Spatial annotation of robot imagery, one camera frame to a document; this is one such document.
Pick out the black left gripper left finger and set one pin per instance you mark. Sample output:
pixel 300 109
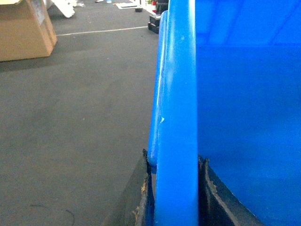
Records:
pixel 136 204

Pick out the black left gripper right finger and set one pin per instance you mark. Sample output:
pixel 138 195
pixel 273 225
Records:
pixel 217 205

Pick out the large blue plastic crate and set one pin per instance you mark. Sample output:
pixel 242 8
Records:
pixel 228 88

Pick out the black wheeled robot base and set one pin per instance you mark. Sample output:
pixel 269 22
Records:
pixel 153 24

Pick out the large brown cardboard box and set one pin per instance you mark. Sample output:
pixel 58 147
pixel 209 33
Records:
pixel 25 30

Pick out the white foam board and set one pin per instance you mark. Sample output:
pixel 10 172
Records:
pixel 66 7

